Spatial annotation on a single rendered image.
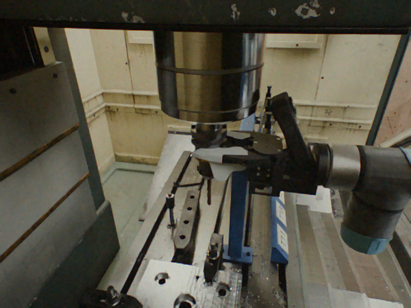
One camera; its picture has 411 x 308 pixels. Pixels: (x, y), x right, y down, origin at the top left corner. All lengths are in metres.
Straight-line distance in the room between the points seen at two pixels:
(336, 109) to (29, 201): 1.34
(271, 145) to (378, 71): 1.13
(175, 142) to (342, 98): 0.91
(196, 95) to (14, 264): 0.61
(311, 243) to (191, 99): 0.89
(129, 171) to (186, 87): 1.49
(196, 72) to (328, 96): 1.21
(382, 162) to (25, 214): 0.73
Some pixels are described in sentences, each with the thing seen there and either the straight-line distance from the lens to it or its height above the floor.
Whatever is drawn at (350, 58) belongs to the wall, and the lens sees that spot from 1.49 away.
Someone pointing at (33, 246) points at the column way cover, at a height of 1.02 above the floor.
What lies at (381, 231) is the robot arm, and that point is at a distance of 0.55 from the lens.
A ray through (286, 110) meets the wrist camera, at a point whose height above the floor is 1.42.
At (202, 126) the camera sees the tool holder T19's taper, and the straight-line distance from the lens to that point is 0.44.
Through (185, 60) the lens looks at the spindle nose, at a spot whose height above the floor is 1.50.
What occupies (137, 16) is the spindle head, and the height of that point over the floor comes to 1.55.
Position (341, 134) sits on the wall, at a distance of 1.62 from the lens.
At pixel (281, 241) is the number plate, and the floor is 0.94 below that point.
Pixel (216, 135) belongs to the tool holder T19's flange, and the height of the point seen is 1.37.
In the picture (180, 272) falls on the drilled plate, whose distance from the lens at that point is 0.72.
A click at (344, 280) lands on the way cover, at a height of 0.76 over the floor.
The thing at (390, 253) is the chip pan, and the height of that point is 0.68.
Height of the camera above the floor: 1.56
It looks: 29 degrees down
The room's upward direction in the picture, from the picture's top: straight up
